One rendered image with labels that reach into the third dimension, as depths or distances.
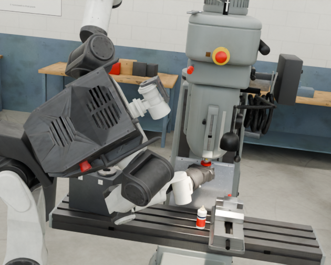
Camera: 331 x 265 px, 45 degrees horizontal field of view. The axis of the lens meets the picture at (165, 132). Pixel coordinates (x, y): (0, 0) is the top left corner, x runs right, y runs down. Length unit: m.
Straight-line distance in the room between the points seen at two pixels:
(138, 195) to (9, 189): 0.39
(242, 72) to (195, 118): 0.27
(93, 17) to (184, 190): 0.71
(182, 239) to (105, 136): 0.87
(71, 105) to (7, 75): 5.65
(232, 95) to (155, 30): 4.39
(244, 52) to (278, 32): 4.48
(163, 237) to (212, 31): 0.92
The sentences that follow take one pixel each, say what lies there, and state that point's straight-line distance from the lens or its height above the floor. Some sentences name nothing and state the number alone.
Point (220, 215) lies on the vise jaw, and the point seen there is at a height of 1.06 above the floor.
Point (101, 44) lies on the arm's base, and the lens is 1.27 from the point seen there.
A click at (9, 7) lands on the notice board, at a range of 6.60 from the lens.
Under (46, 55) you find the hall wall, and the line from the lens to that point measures 6.42.
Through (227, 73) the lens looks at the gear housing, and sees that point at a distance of 1.53.
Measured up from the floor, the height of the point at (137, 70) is 0.96.
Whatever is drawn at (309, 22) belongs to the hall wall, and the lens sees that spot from 5.96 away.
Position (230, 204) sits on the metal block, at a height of 1.09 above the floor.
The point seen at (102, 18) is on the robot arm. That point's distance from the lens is 1.37.
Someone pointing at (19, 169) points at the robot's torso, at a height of 1.41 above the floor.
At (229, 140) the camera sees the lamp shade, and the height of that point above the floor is 1.46.
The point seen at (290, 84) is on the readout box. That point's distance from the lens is 1.89.
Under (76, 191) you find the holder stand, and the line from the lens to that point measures 1.89.
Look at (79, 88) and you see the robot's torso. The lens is 1.12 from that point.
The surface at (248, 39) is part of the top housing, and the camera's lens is 1.42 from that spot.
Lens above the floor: 1.94
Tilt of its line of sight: 19 degrees down
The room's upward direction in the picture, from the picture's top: 5 degrees clockwise
